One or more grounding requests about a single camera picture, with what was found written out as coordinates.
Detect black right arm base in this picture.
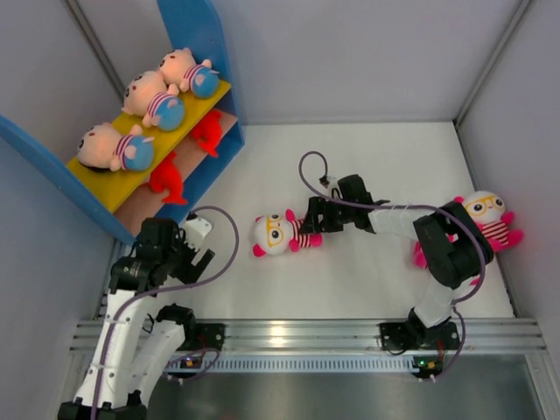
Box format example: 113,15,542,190
380,321,460,353

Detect red plush monster white mouth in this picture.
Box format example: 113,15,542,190
148,151,188,205

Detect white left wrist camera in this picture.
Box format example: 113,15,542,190
181,214,214,252

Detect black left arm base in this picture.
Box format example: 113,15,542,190
186,322,226,351

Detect pig doll black hair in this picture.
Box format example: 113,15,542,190
77,122,155,172

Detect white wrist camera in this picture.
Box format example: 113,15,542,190
181,214,214,252
319,175,340,198

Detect slotted grey cable duct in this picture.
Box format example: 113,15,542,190
165,353,443,374

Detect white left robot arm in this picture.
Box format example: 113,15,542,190
57,213,214,419

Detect red plush monster toy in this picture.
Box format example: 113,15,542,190
189,109,223,158

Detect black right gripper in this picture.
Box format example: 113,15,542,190
300,196,356,235

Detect blue wooden toy shelf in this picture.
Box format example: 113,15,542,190
1,1,244,244

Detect aluminium mounting rail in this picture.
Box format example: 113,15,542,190
69,318,547,352

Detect pig doll blue pants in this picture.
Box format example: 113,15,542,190
122,70,186,131

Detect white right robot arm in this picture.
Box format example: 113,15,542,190
299,174,494,354

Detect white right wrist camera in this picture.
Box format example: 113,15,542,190
319,175,340,198

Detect white panda doll yellow glasses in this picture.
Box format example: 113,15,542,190
252,209,323,258

